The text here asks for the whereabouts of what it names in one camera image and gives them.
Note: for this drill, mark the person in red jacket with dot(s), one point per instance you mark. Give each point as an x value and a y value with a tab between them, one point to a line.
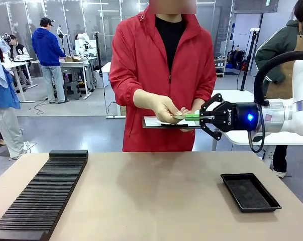
141	62

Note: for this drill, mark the person in light blue shirt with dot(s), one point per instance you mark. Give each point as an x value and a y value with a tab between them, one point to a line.
3	93

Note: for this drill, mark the white shoe shelf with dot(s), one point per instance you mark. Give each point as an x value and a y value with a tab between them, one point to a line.
220	67

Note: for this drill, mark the person in brown apron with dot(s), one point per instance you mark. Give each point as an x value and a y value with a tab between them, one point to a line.
274	55

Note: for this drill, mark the person's right forearm red sleeve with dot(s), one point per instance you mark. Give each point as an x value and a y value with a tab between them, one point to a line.
131	96

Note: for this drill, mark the black clipboard clip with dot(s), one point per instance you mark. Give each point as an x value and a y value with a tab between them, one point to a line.
174	124

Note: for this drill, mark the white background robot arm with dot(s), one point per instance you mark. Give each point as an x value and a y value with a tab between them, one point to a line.
81	42

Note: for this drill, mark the cardboard box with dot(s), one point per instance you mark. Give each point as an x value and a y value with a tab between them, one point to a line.
73	59

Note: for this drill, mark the white desk with box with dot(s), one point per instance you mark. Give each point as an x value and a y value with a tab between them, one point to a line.
76	64

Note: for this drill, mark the black camera tripod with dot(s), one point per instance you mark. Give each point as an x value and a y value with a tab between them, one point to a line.
99	55

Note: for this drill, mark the white desk with seated person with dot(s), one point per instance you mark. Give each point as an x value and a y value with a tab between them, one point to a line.
15	64

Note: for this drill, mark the black step stool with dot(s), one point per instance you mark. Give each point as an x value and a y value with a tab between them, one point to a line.
73	89

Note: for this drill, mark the large white table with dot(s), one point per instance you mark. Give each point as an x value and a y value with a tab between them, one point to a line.
241	138

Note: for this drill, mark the white paper sheet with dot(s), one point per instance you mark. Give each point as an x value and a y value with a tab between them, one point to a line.
153	121

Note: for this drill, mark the black slotted PCB rack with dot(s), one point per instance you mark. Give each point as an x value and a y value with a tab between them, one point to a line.
40	200

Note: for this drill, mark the black plastic tray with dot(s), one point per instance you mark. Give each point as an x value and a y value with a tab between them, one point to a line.
249	193

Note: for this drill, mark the dark clipboard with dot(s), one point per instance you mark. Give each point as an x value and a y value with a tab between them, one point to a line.
166	127

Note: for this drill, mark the black stand with white top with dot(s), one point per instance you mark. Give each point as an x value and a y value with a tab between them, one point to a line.
249	55

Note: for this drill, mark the black equipment cases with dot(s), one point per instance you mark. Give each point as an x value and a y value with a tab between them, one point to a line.
238	60

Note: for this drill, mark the person's left hand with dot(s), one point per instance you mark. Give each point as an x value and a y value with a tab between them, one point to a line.
185	110

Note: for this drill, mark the black stand with white device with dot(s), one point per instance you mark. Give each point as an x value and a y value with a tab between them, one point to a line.
60	32

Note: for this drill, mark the person in blue hoodie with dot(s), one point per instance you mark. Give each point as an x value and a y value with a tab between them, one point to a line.
45	47

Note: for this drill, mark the person's left forearm red sleeve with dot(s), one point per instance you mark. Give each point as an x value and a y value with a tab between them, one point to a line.
204	103

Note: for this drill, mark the seated person in varsity jacket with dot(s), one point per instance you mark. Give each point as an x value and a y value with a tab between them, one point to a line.
19	50

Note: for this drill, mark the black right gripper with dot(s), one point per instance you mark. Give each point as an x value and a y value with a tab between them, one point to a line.
241	116

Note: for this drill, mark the person's right hand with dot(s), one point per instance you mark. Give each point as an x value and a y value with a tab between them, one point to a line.
163	110

